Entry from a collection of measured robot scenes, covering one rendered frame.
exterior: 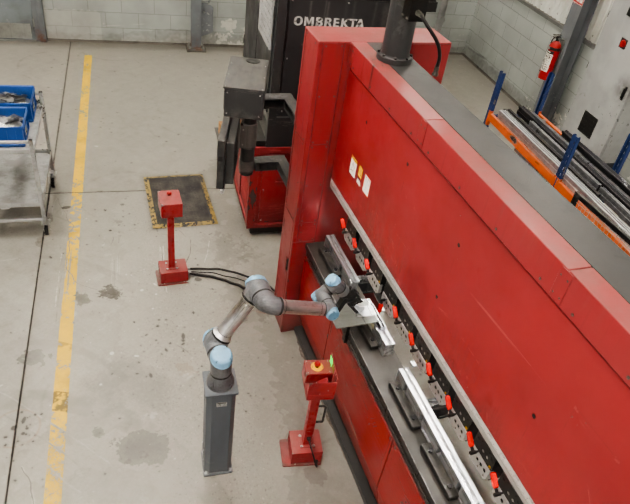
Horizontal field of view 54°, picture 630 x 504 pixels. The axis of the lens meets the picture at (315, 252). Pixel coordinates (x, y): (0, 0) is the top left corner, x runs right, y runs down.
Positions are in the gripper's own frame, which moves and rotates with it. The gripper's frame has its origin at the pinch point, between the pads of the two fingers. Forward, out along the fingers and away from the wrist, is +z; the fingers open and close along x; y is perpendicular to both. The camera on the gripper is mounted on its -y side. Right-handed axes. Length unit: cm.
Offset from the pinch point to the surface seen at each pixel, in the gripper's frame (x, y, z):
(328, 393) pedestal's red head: -34, -37, 6
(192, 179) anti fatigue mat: 308, -109, 38
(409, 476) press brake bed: -94, -17, 19
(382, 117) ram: 33, 75, -79
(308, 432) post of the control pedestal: -26, -71, 39
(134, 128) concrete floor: 424, -149, 6
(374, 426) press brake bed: -54, -26, 28
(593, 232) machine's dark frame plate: -99, 109, -77
